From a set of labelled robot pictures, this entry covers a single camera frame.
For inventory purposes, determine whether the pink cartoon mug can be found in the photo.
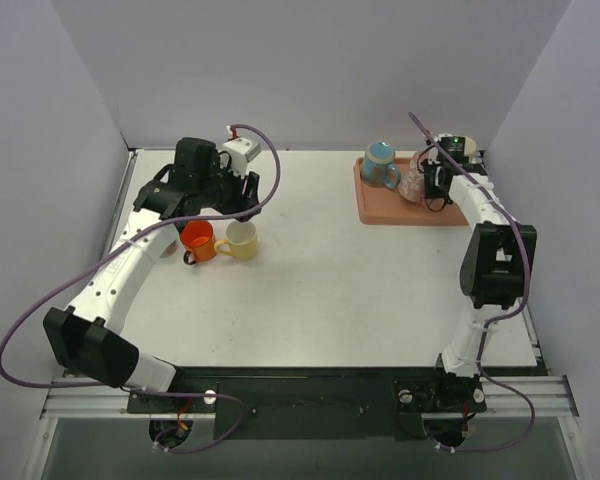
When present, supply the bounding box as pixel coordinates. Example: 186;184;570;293
397;152;424;205

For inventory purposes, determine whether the orange mug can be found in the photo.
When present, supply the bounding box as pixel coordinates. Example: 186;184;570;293
180;220;217;265

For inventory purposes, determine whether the yellow mug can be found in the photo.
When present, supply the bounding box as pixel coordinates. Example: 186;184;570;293
214;221;259;261

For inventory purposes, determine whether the cream floral mug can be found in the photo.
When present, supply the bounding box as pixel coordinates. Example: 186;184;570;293
160;241;178;258

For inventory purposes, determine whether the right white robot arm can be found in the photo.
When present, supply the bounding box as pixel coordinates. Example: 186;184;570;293
416;133;537;409

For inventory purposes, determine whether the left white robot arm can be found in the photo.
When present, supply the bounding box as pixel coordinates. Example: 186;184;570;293
43;137;261;412

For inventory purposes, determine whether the cream green mug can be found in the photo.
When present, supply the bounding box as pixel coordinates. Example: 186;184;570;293
464;136;478;157

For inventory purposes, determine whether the blue-bottom cartoon mug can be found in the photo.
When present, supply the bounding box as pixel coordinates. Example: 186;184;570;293
360;141;401;190

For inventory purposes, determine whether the pink plastic tray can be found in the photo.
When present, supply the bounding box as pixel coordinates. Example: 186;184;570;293
353;157;468;227

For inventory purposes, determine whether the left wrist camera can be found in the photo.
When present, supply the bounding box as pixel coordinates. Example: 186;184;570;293
219;137;261;178

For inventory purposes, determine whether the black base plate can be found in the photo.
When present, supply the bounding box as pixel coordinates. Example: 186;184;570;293
128;367;486;440

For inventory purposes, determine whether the aluminium rail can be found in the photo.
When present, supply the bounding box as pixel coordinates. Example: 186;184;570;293
40;376;579;420

